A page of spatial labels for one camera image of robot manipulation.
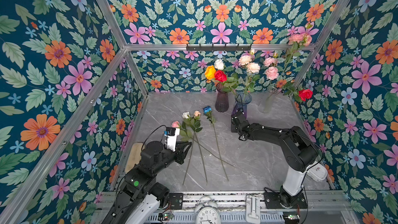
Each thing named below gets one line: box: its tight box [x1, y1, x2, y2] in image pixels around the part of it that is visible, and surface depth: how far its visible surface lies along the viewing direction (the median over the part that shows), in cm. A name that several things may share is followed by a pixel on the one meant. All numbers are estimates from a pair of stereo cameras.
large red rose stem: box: [214, 70, 239, 93], surface depth 73 cm
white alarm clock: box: [194, 195, 222, 224], surface depth 69 cm
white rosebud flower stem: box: [214, 58, 225, 71], surface depth 78 cm
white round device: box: [306, 162, 329, 182], surface depth 80 cm
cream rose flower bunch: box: [238, 49, 261, 101], surface depth 86 cm
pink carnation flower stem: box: [263, 52, 279, 82], surface depth 89 cm
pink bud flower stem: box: [280, 21, 314, 84], surface depth 86 cm
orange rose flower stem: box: [204, 65, 217, 81], surface depth 75 cm
